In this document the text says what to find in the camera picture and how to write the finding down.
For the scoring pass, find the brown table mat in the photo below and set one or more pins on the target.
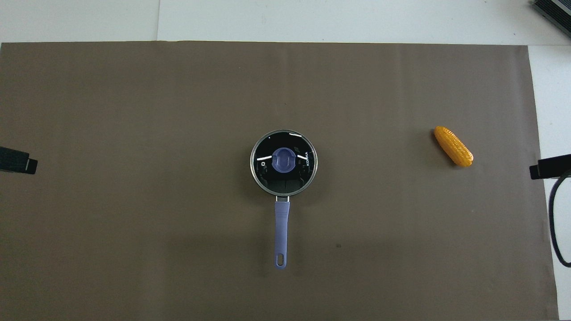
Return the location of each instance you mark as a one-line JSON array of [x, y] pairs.
[[134, 111]]

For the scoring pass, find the glass lid blue knob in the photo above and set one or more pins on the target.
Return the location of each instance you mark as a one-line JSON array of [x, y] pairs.
[[283, 160]]

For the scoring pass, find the dark grey ribbed device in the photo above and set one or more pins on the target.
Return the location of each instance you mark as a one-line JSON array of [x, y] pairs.
[[555, 11]]

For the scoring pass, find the dark blue saucepan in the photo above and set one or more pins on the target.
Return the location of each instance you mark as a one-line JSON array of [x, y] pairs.
[[282, 223]]

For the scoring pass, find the yellow toy corn cob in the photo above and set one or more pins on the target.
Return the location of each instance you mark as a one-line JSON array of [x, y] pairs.
[[454, 146]]

